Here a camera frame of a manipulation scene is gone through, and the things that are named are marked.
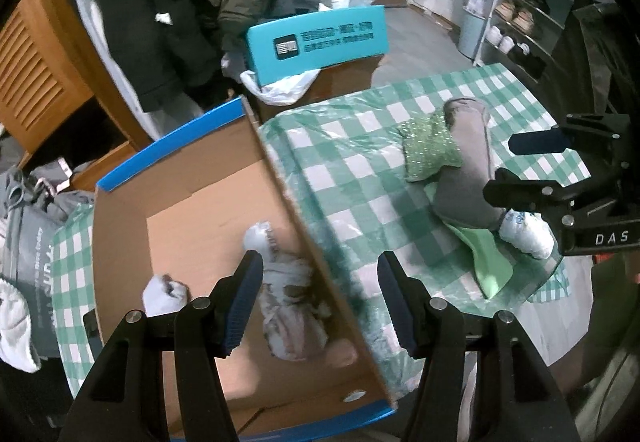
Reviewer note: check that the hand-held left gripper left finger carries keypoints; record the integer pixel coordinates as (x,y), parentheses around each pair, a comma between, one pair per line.
(244,307)

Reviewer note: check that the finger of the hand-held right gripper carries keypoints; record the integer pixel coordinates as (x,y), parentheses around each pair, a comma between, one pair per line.
(520,192)
(537,141)

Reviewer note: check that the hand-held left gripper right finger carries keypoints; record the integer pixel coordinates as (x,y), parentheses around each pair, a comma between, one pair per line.
(400,309)

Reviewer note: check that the white grey sock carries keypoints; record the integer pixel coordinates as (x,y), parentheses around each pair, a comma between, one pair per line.
(295,317)

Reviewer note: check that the white printed sock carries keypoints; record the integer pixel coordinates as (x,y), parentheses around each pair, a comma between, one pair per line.
(260,237)

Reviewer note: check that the light green sock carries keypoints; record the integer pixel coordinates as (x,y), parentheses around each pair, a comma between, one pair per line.
(490,262)

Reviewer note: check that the small white sock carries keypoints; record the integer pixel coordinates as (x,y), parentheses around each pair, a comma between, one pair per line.
(162,297)

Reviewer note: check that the cardboard box with blue rim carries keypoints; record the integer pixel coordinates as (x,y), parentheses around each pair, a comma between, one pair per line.
(200,222)

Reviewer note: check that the green glitter sock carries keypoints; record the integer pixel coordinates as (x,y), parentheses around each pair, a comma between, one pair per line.
(430,151)

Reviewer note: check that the light blue trash bin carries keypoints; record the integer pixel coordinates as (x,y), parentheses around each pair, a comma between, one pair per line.
(470,34)

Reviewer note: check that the metal shoe rack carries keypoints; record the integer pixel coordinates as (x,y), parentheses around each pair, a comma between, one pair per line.
(560,1)

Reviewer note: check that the green checkered tablecloth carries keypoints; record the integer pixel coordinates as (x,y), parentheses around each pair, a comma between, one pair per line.
(350,161)

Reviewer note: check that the pile of grey clothes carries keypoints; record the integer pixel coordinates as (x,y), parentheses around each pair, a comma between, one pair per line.
(35,242)

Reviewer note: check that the white plastic bag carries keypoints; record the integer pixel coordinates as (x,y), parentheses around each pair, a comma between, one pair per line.
(280,86)

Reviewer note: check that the white cloth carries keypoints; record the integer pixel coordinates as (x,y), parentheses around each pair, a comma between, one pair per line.
(15,322)

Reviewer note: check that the cardboard box with teal flap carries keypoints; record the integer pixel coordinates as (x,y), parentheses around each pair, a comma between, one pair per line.
(325,36)

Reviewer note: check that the black coat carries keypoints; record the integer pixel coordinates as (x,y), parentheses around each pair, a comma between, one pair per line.
(150,21)

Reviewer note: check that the wooden louvered cabinet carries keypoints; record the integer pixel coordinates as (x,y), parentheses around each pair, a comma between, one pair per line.
(45,71)

